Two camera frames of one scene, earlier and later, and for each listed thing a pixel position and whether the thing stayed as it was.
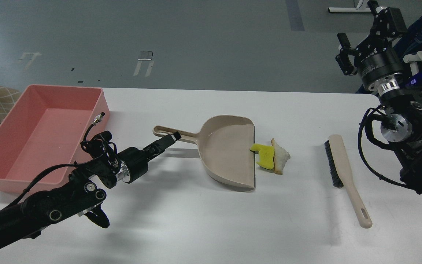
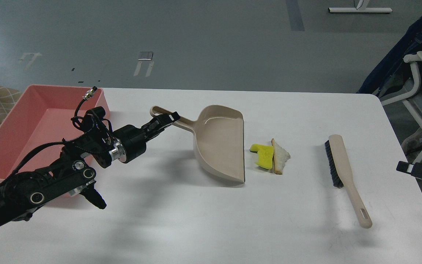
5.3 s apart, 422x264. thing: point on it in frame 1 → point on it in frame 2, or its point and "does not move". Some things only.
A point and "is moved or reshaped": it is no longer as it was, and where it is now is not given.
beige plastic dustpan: [224, 143] is moved or reshaped
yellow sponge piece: [266, 155] does not move
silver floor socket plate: [145, 55] does not move
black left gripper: [134, 163] → [130, 142]
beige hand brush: [341, 176] does not move
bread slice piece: [281, 156] does not move
